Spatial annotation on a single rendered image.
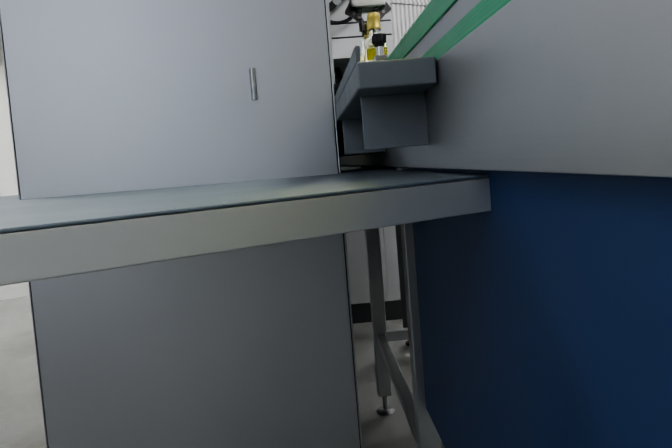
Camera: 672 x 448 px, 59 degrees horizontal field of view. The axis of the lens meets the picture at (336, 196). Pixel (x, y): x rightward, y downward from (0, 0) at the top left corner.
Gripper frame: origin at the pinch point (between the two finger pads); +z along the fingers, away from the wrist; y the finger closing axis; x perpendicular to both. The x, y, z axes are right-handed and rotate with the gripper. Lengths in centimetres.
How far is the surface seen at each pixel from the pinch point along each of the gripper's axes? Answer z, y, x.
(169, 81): 35, -46, -53
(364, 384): 105, -8, 55
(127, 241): 74, -35, -118
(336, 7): -56, -1, 89
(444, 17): 48, -5, -95
